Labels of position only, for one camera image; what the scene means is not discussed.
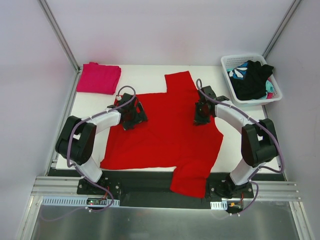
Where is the white cable duct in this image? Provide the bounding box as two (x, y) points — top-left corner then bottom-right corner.
(210, 200), (228, 211)
(42, 196), (120, 208)

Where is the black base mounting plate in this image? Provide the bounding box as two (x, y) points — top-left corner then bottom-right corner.
(48, 169), (285, 209)

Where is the aluminium frame post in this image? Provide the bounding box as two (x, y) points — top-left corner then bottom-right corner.
(262, 0), (303, 59)
(37, 0), (81, 73)

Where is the right aluminium frame post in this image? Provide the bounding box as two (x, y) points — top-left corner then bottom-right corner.
(262, 0), (303, 59)

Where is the left white cable duct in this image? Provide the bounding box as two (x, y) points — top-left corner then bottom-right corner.
(42, 196), (120, 208)

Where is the left aluminium frame post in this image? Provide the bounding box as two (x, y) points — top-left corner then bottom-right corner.
(37, 0), (81, 73)

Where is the aluminium rail left side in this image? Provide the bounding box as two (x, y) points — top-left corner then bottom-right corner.
(31, 176), (81, 196)

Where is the aluminium rail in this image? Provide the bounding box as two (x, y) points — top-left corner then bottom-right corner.
(31, 176), (81, 196)
(252, 181), (302, 202)

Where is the black t shirt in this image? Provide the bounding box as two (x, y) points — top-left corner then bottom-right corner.
(229, 59), (275, 101)

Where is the folded magenta t shirt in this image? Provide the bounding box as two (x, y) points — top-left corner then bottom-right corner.
(76, 62), (122, 95)

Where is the aluminium rail right side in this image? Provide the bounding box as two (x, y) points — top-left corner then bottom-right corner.
(252, 181), (302, 202)

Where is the right white cable duct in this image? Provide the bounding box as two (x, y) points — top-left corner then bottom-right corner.
(210, 200), (228, 211)

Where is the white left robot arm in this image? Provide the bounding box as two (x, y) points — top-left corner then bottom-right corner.
(55, 93), (148, 195)

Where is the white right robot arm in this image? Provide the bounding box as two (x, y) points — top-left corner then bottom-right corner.
(194, 86), (280, 199)

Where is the red t shirt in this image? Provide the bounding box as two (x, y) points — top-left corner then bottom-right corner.
(100, 71), (223, 198)

